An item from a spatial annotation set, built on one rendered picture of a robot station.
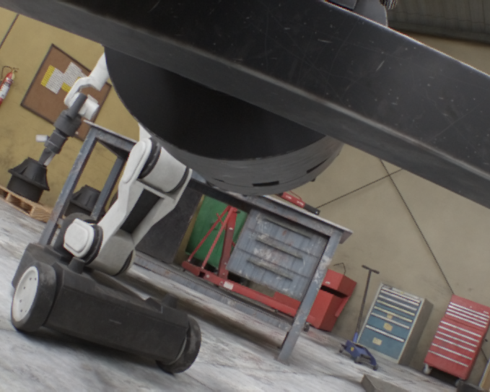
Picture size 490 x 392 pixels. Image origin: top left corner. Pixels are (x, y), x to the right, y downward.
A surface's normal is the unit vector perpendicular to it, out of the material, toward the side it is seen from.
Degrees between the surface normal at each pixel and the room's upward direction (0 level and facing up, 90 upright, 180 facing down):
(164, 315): 45
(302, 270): 90
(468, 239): 90
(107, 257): 105
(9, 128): 90
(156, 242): 90
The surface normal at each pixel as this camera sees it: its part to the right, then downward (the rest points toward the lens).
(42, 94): 0.77, 0.25
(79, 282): 0.70, -0.54
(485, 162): -0.01, -0.15
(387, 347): -0.50, -0.33
